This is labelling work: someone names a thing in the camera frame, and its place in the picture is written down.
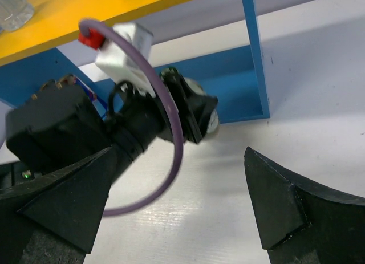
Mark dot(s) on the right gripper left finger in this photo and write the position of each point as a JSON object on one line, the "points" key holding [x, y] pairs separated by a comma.
{"points": [[54, 218]]}

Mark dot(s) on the right Red Bull can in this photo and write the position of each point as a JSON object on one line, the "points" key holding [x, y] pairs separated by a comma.
{"points": [[100, 105]]}

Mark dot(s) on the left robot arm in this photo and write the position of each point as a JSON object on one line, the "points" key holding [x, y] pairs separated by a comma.
{"points": [[59, 126]]}

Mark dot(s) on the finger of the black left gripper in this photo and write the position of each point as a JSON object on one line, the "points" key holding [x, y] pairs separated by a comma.
{"points": [[182, 96]]}

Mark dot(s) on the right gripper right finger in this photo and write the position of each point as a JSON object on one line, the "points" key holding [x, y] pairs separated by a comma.
{"points": [[300, 220]]}

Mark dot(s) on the Pocari Sweat bottle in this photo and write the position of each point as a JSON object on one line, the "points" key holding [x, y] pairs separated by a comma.
{"points": [[15, 13]]}

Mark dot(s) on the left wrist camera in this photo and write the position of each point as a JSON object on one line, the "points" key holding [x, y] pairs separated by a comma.
{"points": [[112, 59]]}

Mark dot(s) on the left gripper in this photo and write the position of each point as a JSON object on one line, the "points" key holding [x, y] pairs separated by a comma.
{"points": [[59, 126]]}

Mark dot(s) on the blue and yellow shelf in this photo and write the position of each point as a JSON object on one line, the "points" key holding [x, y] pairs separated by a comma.
{"points": [[30, 55]]}

